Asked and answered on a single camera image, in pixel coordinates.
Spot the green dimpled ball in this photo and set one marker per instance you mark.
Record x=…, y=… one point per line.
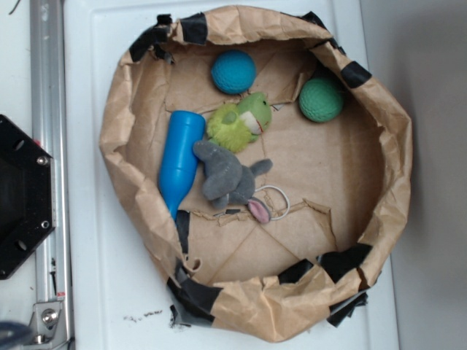
x=321, y=99

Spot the blue dimpled ball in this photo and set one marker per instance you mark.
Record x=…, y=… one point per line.
x=233, y=72

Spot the grey plush mouse toy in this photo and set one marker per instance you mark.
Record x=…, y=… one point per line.
x=228, y=182

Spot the green plush frog toy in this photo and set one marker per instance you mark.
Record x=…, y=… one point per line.
x=235, y=126

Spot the blue plastic bottle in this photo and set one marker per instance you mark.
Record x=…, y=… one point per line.
x=179, y=164

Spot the brown paper bag bin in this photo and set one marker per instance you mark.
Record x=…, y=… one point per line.
x=348, y=179

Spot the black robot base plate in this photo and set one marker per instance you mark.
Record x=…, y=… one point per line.
x=26, y=197

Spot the aluminium extrusion rail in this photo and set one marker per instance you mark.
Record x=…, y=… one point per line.
x=48, y=92

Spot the metal corner bracket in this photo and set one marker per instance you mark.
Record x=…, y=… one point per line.
x=48, y=325

